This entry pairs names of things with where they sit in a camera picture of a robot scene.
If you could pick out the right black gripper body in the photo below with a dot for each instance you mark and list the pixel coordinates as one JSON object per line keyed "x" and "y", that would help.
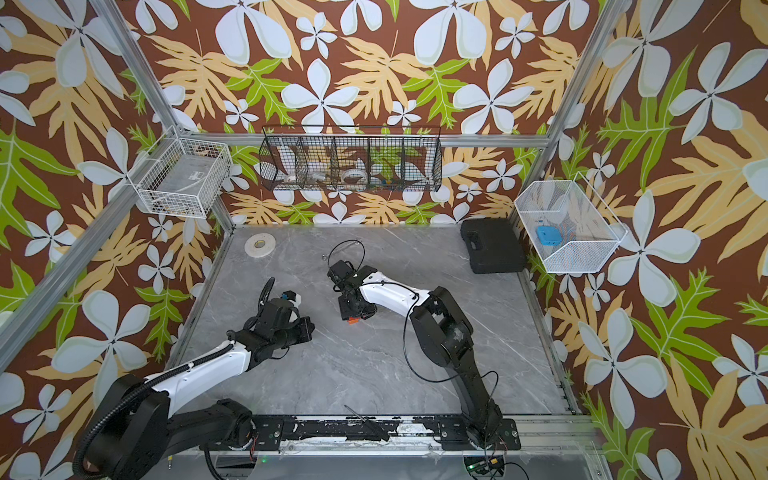
{"x": 348, "y": 309}

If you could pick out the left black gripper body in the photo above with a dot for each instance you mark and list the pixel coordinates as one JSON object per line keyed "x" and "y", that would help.
{"x": 280, "y": 338}

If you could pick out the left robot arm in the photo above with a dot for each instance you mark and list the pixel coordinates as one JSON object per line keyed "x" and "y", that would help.
{"x": 140, "y": 420}

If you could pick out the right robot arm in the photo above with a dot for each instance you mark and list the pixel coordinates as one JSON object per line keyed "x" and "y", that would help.
{"x": 444, "y": 334}

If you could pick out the white tape roll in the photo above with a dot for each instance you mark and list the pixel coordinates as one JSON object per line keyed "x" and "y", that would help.
{"x": 260, "y": 245}

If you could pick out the black plastic case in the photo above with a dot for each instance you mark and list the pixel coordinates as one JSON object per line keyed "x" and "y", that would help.
{"x": 493, "y": 246}

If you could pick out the blue object in basket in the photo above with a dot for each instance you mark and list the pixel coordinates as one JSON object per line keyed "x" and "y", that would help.
{"x": 549, "y": 236}

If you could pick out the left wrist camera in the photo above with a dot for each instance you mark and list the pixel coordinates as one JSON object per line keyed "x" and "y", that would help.
{"x": 292, "y": 297}

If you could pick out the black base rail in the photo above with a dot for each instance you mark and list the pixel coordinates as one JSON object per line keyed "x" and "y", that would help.
{"x": 439, "y": 432}

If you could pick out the black wire basket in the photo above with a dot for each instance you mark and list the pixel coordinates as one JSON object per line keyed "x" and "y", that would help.
{"x": 354, "y": 158}

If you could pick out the white wire basket left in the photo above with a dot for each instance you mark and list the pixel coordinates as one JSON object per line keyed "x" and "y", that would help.
{"x": 181, "y": 176}

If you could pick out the white wire basket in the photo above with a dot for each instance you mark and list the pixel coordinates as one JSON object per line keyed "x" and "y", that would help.
{"x": 181, "y": 176}
{"x": 591, "y": 231}

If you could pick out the aluminium frame post right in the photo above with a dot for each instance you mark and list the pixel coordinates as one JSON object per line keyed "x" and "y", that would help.
{"x": 587, "y": 65}

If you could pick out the white wire basket right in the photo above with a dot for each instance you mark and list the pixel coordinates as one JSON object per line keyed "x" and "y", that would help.
{"x": 591, "y": 231}

